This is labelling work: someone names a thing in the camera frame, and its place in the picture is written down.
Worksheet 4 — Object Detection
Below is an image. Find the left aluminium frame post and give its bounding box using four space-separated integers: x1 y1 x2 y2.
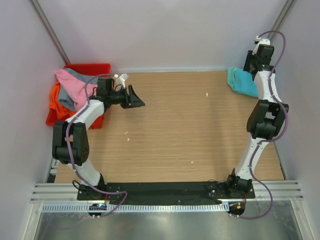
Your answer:
29 0 71 65

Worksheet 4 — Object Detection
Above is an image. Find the aluminium frame post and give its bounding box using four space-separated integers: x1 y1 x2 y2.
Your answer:
268 0 297 42
29 0 71 65

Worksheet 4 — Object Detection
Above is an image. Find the folded teal t shirt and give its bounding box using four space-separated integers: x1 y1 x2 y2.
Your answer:
227 67 241 92

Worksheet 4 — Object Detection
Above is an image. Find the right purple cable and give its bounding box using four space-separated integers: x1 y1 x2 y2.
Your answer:
228 30 291 221

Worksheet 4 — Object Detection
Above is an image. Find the red plastic bin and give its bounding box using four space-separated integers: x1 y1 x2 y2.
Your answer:
45 63 111 126

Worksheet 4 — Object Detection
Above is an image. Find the orange t shirt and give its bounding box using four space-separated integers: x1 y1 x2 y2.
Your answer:
46 81 76 126

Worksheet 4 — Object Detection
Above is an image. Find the grey t shirt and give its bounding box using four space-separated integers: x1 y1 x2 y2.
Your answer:
57 68 100 110

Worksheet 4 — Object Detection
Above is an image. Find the white slotted cable duct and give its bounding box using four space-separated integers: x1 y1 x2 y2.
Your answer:
42 202 229 214

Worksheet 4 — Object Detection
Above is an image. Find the right aluminium frame post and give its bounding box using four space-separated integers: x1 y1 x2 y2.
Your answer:
268 0 297 42

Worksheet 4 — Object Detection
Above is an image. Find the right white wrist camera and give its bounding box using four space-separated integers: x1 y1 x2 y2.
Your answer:
252 36 271 56

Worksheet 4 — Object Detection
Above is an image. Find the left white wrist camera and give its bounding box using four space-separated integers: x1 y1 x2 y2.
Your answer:
113 73 129 88

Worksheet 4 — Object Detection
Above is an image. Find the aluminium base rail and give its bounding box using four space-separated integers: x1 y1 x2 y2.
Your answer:
29 182 81 204

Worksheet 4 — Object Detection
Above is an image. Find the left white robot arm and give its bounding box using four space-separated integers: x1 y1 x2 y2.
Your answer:
52 73 145 195

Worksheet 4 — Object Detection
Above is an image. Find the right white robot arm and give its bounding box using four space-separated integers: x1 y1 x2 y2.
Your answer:
226 43 289 198

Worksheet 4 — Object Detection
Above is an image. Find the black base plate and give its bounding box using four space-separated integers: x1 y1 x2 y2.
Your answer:
76 181 256 207

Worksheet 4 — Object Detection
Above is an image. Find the bright blue t shirt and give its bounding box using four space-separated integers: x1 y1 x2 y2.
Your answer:
233 68 258 98

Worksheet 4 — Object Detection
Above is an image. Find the pink t shirt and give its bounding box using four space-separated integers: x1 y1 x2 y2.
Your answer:
54 68 100 111

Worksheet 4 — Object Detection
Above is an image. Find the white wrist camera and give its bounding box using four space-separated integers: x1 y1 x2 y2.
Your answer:
113 73 129 88
252 36 271 56

